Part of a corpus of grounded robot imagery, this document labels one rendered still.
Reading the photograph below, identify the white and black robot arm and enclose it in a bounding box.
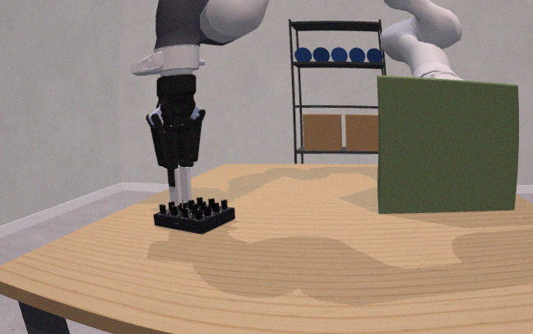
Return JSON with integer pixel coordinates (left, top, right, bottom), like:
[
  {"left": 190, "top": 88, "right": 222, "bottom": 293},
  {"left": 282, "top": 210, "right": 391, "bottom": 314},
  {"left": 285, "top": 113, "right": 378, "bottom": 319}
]
[{"left": 131, "top": 0, "right": 464, "bottom": 81}]

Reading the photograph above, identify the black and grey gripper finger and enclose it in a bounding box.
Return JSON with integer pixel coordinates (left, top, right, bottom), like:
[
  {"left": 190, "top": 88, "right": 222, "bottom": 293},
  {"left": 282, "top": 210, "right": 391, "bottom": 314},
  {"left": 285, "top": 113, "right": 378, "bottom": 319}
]
[
  {"left": 178, "top": 105, "right": 206, "bottom": 203},
  {"left": 146, "top": 106, "right": 182, "bottom": 206}
]

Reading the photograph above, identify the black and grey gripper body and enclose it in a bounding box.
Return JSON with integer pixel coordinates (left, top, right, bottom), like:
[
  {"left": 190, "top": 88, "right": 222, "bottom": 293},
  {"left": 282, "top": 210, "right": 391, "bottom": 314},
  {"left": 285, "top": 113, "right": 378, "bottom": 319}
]
[{"left": 156, "top": 74, "right": 196, "bottom": 126}]

